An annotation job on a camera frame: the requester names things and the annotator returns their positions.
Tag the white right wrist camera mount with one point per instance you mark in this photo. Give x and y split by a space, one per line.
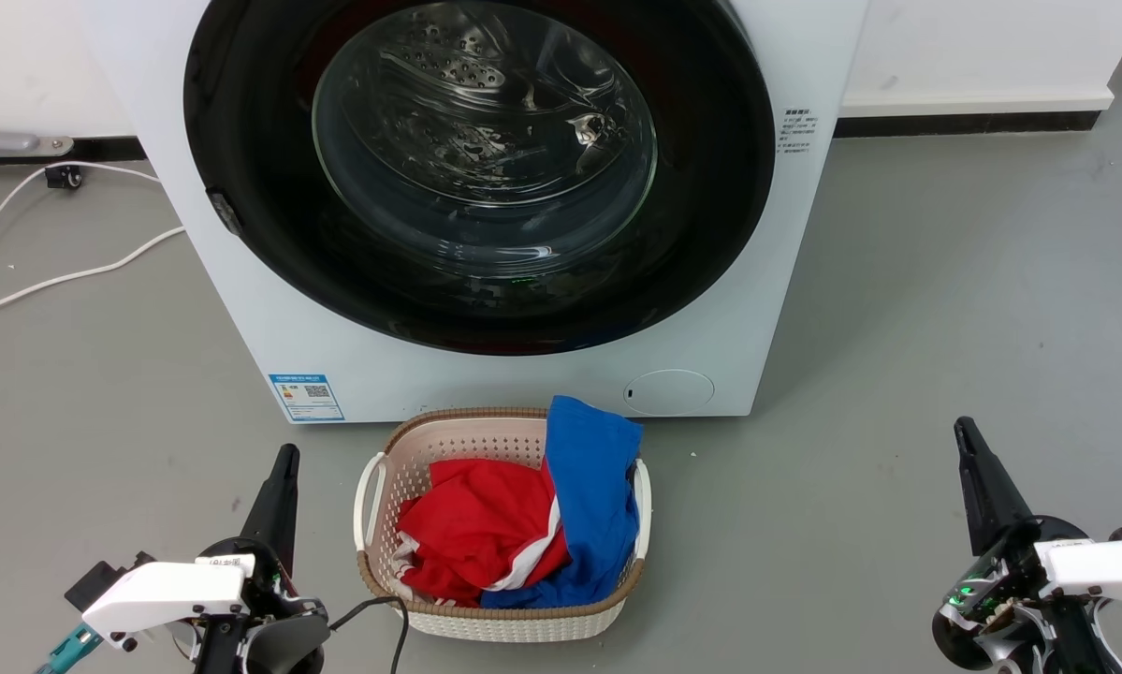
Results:
1103 566

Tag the white front-load washing machine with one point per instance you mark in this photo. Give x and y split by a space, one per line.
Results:
486 384

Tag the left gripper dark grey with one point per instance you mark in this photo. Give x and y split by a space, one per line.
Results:
280 641

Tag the beige plastic laundry basket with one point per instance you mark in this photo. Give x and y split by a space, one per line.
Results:
514 622

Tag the teal connector piece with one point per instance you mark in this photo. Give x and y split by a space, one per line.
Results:
66 651

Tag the black caster wheel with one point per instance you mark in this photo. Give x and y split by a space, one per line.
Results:
65 176

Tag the round white filter cover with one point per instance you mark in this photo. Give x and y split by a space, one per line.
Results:
669 391

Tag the blue garment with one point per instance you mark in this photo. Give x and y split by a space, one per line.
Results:
593 487

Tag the black round glass washer door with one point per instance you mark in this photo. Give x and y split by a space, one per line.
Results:
486 300

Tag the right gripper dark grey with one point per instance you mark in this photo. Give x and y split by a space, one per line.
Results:
991 599

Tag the grey metal bracket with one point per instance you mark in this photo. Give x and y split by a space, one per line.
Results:
4 142

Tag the blue energy label sticker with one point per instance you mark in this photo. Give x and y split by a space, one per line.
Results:
306 398

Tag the red garment with white trim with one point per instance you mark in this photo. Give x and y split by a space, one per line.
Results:
476 524

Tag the small printed text label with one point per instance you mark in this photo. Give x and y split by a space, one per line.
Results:
797 131

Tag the black baseboard strip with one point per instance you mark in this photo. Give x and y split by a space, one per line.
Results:
968 124

